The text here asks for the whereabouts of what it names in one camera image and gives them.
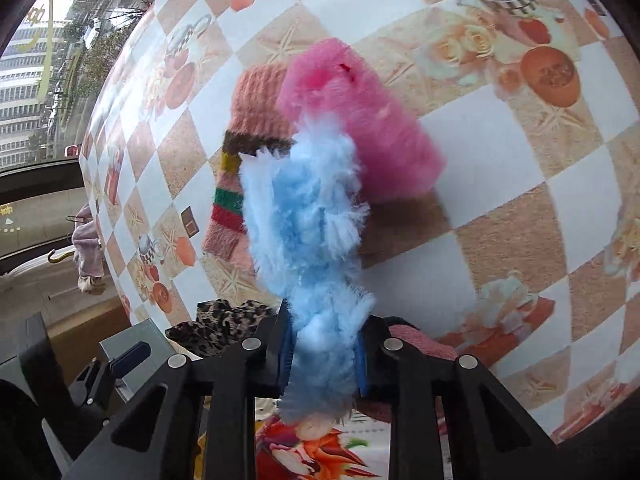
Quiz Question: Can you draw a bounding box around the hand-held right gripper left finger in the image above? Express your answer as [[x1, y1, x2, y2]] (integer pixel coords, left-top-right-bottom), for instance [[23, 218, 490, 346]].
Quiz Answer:
[[62, 305, 293, 480]]

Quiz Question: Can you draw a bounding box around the grey cardboard box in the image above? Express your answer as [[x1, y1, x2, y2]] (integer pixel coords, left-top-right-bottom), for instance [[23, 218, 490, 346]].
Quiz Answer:
[[99, 321, 177, 401]]

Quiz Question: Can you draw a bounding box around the light blue fluffy scrunchie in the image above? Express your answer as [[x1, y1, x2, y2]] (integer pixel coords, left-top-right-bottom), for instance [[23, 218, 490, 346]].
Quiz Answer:
[[239, 112, 377, 426]]

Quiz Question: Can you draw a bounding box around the floral tissue pack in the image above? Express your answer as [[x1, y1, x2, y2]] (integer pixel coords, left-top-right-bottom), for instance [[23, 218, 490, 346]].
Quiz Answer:
[[197, 395, 396, 480]]

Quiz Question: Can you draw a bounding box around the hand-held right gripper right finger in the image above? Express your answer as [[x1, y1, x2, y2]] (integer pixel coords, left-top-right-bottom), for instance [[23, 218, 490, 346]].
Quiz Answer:
[[352, 317, 561, 480]]

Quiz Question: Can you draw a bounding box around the pink striped knit sock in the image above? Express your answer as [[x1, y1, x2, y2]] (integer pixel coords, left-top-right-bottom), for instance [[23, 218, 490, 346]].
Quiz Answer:
[[201, 64, 301, 273]]

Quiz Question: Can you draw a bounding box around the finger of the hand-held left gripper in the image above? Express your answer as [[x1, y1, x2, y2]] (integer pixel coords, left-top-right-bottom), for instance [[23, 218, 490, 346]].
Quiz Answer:
[[67, 341, 152, 411]]

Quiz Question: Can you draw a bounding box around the checkered printed tablecloth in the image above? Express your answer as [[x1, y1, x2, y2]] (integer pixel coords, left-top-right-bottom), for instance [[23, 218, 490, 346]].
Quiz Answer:
[[79, 0, 640, 448]]

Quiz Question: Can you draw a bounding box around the leopard print scrunchie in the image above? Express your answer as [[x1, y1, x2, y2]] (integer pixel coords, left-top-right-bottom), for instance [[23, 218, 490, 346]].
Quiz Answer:
[[165, 298, 278, 361]]

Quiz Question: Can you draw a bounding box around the pink fluffy cloth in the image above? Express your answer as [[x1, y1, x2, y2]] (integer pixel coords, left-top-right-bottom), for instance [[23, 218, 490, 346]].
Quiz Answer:
[[277, 37, 447, 204]]

